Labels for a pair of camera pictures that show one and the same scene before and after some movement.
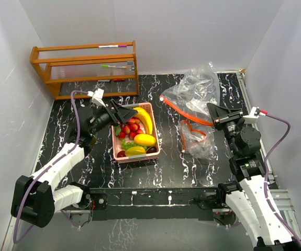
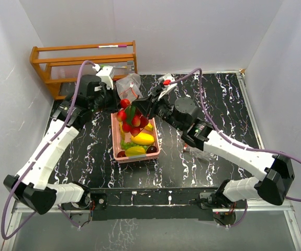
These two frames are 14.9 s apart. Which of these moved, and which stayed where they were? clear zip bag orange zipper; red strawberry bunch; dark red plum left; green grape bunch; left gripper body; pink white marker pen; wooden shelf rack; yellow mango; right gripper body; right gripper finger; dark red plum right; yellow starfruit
Moved: right gripper body; clear zip bag orange zipper; right gripper finger; left gripper body; red strawberry bunch
Stayed: dark red plum left; green grape bunch; dark red plum right; pink white marker pen; yellow starfruit; wooden shelf rack; yellow mango
